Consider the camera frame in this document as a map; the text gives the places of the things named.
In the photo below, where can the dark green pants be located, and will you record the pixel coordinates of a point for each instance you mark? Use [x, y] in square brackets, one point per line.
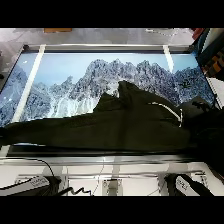
[110, 128]

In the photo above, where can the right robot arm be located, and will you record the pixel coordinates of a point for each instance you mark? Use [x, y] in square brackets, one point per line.
[206, 140]

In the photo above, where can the heap of clothes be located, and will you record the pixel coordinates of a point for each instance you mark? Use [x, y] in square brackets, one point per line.
[213, 56]

